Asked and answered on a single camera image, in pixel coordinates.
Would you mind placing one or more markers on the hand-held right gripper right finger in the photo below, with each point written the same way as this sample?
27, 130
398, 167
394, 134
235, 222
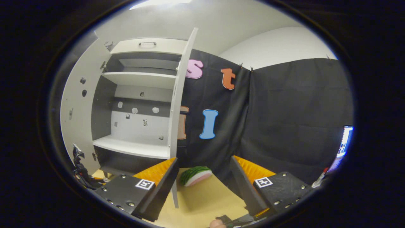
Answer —
245, 186

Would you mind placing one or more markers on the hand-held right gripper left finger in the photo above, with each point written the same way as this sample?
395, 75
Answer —
164, 186

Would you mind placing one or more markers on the white cabinet door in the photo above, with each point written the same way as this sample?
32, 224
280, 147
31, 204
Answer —
177, 104
79, 120

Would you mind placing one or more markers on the white and grey cabinet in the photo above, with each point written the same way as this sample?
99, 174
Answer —
139, 77

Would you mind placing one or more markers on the watermelon slice toy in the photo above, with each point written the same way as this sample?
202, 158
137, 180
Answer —
196, 175

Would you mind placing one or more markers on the red tipped marker pen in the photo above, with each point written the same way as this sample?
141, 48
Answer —
319, 178

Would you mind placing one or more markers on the computer monitor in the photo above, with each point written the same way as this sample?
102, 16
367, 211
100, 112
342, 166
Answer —
343, 145

